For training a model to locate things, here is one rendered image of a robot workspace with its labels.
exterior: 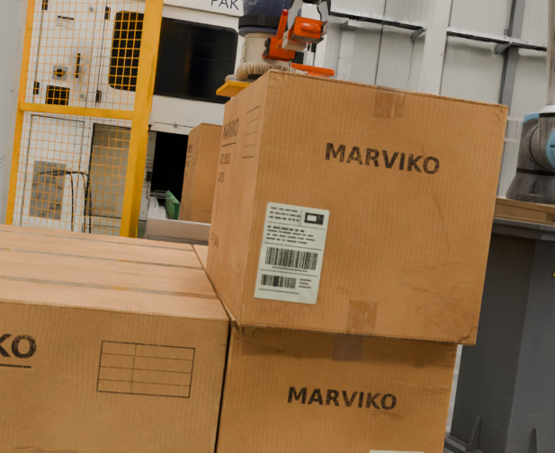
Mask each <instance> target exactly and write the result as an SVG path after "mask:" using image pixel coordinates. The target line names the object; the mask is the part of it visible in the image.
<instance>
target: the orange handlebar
mask: <svg viewBox="0 0 555 453"><path fill-rule="evenodd" d="M300 28H301V29H302V30H303V31H312V32H315V33H317V32H319V31H320V27H319V26H318V25H317V24H315V23H310V22H304V23H302V24H301V25H300ZM282 39H283V37H280V38H278V39H277V40H278V41H277V42H276V43H275V44H274V45H273V47H274V49H276V50H278V49H283V48H282ZM283 50H285V51H288V52H291V51H296V50H291V49H283ZM291 67H293V68H296V69H299V70H300V71H305V72H311V73H317V74H319V75H317V76H322V77H327V78H329V77H331V76H334V75H335V70H333V69H330V68H324V67H314V66H308V65H302V64H296V63H291Z"/></svg>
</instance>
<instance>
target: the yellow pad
mask: <svg viewBox="0 0 555 453"><path fill-rule="evenodd" d="M251 84H252V83H249V82H243V81H238V80H229V81H227V82H226V83H225V84H224V85H222V86H221V87H220V88H219V89H218V90H217V92H216V94H217V95H222V96H228V97H235V96H236V95H237V94H239V93H240V92H241V91H243V90H244V89H245V88H247V87H248V86H249V85H251Z"/></svg>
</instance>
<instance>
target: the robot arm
mask: <svg viewBox="0 0 555 453"><path fill-rule="evenodd" d="M304 3H307V4H313V5H317V6H318V7H317V10H318V13H319V15H320V16H319V19H320V21H322V22H324V21H326V20H327V19H329V15H330V10H331V0H321V3H320V2H319V0H291V5H290V9H289V14H288V30H289V31H290V30H291V27H292V26H293V24H294V20H295V17H296V16H297V15H298V11H299V9H301V7H302V6H303V4H304ZM506 198H507V199H510V200H519V201H525V202H531V203H540V204H549V205H555V0H548V45H547V95H546V105H545V106H544V107H543V108H542V109H541V110H540V111H539V112H531V113H528V114H526V115H525V116H524V121H523V124H522V131H521V138H520V145H519V151H518V158H517V165H516V172H515V177H514V179H513V180H512V182H511V184H510V186H509V188H508V190H507V191H506Z"/></svg>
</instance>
